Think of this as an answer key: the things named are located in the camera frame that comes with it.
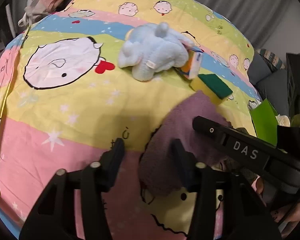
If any cream plush toy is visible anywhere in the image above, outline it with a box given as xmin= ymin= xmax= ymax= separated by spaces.
xmin=276 ymin=115 xmax=290 ymax=127

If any grey quilted sofa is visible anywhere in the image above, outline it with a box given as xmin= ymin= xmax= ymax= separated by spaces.
xmin=248 ymin=50 xmax=289 ymax=116

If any light blue plush elephant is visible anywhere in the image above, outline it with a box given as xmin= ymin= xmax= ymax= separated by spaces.
xmin=117 ymin=22 xmax=195 ymax=82

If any green storage bag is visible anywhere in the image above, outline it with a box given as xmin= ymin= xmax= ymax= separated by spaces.
xmin=248 ymin=100 xmax=300 ymax=150

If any striped cushion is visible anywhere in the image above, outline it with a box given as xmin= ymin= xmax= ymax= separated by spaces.
xmin=256 ymin=48 xmax=286 ymax=73

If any person's right hand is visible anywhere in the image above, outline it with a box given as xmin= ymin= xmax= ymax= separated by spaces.
xmin=253 ymin=176 xmax=300 ymax=239

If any blue orange sponge pack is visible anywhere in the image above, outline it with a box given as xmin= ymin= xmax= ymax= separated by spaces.
xmin=174 ymin=46 xmax=204 ymax=80

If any purple fleece cloth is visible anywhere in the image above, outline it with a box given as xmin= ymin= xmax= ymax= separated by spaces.
xmin=137 ymin=90 xmax=233 ymax=197

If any grey curtain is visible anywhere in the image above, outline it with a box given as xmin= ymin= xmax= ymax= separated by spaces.
xmin=195 ymin=0 xmax=291 ymax=48

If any colourful cartoon bed sheet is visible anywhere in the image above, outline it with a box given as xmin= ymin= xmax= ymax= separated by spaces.
xmin=0 ymin=0 xmax=260 ymax=239

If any yellow green scrub sponge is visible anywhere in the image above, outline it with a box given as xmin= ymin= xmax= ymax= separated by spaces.
xmin=190 ymin=74 xmax=233 ymax=105

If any beige tote bag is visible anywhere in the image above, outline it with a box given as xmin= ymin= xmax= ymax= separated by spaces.
xmin=18 ymin=0 xmax=50 ymax=28

